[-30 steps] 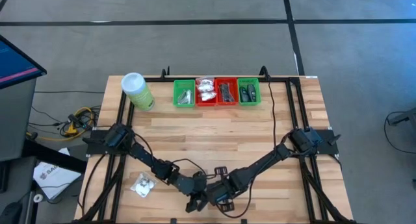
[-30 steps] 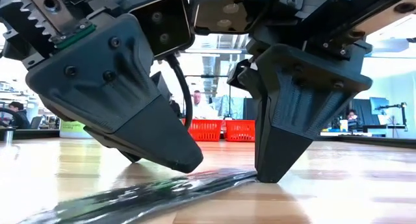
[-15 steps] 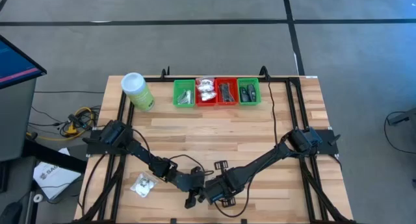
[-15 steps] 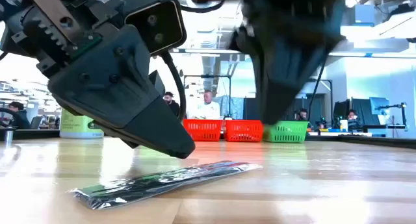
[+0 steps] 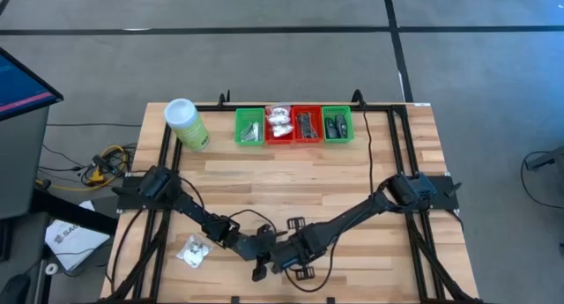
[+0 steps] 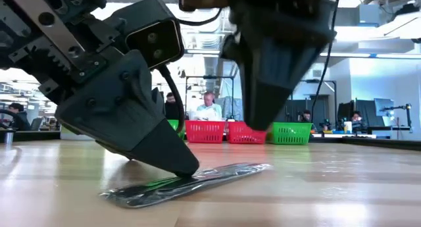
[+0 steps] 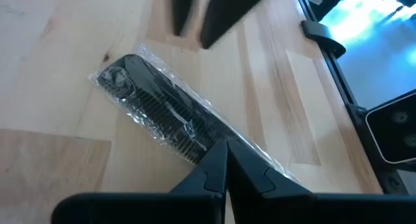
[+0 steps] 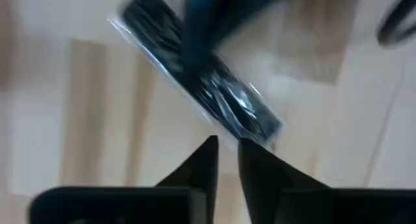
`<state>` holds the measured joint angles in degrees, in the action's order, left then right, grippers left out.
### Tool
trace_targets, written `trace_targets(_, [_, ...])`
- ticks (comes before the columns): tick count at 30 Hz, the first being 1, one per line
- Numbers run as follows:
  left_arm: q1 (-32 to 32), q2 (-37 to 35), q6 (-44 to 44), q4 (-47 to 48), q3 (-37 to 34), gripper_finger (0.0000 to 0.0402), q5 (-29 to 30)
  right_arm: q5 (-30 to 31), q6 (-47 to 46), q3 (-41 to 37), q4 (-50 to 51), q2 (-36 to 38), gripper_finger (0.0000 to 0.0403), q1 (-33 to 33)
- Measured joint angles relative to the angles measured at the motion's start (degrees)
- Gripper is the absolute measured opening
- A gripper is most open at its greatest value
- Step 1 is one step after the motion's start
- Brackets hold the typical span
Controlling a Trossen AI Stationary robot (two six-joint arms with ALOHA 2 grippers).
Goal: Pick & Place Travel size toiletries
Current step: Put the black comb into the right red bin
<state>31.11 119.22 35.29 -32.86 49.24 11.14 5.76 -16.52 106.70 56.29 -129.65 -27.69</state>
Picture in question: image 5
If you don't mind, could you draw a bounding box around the monitor with blue screen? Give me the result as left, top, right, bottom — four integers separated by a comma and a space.
0, 47, 64, 122

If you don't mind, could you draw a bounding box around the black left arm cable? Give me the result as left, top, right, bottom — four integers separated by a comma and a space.
175, 175, 279, 235

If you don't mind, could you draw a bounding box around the green plastic basket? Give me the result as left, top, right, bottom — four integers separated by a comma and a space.
234, 107, 266, 147
321, 105, 355, 145

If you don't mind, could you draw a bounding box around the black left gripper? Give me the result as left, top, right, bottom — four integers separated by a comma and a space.
230, 223, 284, 284

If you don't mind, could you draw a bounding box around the gray chair leg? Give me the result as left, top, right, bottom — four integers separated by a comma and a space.
523, 145, 564, 172

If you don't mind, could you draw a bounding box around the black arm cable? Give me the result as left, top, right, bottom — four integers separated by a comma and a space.
175, 175, 279, 235
284, 109, 375, 294

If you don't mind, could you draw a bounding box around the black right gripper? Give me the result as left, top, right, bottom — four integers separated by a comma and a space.
274, 216, 330, 282

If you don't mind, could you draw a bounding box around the green disinfecting wipes canister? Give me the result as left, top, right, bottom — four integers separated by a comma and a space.
163, 97, 212, 152

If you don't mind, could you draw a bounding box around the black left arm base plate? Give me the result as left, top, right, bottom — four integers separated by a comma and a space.
115, 174, 178, 211

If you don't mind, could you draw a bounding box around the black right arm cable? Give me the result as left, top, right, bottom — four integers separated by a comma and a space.
284, 109, 375, 294

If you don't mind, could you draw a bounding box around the white paper booklet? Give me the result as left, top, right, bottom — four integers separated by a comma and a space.
44, 200, 112, 272

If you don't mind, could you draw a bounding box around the red plastic basket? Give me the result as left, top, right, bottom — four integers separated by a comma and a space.
263, 106, 296, 145
292, 105, 325, 145

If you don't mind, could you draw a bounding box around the yellow floor cable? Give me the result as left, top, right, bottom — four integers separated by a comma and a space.
34, 144, 130, 193

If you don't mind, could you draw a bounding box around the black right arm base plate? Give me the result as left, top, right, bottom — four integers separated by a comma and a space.
394, 174, 460, 211

